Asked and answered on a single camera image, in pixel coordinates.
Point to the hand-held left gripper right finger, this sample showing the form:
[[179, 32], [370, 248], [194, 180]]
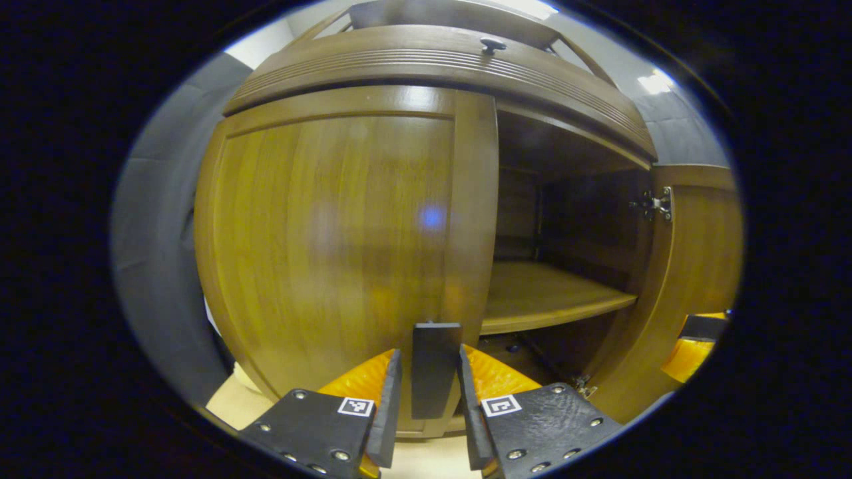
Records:
[[471, 419]]

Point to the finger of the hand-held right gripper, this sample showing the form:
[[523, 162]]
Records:
[[689, 356]]

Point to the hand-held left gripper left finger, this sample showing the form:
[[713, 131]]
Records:
[[387, 412]]

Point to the wooden cabinet door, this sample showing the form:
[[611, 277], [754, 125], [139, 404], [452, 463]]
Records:
[[699, 266], [319, 253]]

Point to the brown wooden shoe cabinet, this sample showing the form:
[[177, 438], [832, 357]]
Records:
[[552, 293]]

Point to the metal door hinge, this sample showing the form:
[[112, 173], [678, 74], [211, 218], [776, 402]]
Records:
[[584, 386], [659, 203]]

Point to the ribbed wooden cabinet drawer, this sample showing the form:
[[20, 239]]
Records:
[[413, 63]]

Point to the small ceiling light panel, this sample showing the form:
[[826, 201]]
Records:
[[655, 81]]

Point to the black round drawer knob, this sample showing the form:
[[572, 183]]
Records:
[[493, 45]]

